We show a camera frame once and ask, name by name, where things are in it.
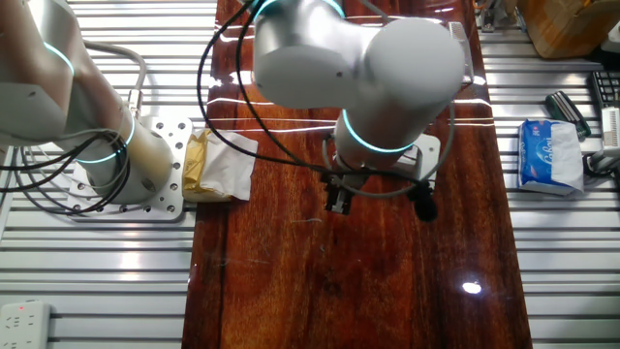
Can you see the gold tissue pack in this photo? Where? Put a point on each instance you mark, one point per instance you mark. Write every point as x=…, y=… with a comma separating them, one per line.
x=218, y=165

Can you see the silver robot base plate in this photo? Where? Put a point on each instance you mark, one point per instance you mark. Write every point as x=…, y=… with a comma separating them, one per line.
x=169, y=194

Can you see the brown cardboard box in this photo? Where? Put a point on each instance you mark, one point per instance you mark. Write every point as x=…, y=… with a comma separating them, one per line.
x=567, y=29

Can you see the red-brown wooden board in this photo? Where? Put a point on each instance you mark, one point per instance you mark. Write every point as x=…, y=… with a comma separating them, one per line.
x=300, y=281

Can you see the black green hand tool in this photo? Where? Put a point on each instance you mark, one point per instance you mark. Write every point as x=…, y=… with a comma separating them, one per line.
x=562, y=109

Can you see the blue tissue pack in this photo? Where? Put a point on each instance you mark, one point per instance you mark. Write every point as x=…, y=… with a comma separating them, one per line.
x=535, y=155

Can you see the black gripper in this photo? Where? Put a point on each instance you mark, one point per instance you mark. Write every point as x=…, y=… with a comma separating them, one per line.
x=344, y=181

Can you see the grey metal clamp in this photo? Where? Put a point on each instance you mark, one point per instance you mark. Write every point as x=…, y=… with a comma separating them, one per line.
x=494, y=17

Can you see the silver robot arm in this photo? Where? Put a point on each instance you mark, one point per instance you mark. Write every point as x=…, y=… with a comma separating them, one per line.
x=310, y=72

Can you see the white power strip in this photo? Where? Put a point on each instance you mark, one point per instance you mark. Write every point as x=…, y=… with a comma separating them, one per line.
x=24, y=325

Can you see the black keyboard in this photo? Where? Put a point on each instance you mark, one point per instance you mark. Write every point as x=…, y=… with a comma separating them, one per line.
x=608, y=87

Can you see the white plastic object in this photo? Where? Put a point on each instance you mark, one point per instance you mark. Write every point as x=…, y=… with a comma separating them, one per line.
x=611, y=41

